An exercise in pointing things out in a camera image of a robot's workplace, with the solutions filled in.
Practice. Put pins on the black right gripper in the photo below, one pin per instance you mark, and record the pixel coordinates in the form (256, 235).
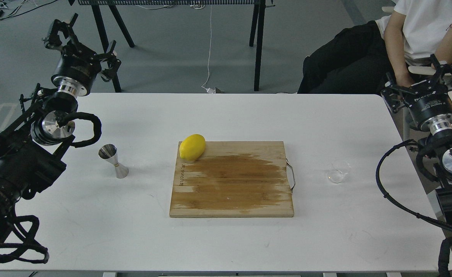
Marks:
(428, 112)

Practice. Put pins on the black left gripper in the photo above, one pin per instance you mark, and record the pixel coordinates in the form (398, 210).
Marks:
(73, 68)

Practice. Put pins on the steel double jigger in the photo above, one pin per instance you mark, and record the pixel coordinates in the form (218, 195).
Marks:
(109, 153)

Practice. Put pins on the small clear glass cup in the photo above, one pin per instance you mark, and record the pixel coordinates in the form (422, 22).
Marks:
(338, 171)

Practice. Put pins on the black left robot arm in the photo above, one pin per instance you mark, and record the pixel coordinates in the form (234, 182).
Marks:
(32, 147)

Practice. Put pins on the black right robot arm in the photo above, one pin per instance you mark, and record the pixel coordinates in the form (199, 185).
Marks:
(434, 161)

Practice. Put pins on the seated person in white shirt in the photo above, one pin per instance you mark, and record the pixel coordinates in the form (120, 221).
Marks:
(358, 58)

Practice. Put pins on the yellow lemon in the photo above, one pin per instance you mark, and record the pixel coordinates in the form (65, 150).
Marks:
(192, 147)

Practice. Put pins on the wooden cutting board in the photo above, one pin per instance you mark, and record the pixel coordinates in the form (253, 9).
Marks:
(233, 179)

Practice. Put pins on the black metal table frame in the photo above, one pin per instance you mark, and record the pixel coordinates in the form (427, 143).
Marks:
(180, 47)

